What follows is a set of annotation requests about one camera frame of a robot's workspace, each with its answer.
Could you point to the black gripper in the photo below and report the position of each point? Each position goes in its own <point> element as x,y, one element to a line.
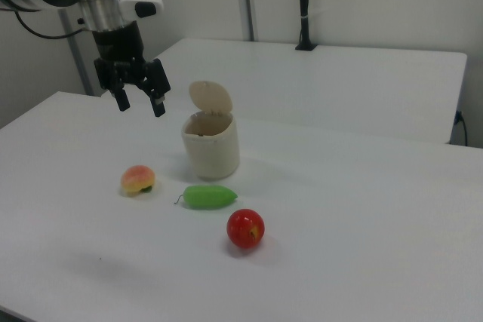
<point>119,45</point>

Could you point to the beige hinged bin lid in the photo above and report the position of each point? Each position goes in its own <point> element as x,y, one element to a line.
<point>209,95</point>

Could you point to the cream plastic garbage bin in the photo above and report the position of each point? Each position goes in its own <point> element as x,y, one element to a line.
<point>213,152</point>

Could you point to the toy peach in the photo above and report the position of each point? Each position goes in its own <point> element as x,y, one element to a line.
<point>136,179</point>

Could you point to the green toy cucumber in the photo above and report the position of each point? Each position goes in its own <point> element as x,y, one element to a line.
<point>207,197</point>

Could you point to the red toy apple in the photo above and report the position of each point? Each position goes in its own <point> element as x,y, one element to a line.
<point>243,227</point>

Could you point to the grey metal frame post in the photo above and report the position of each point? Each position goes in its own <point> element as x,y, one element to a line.
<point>77,65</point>

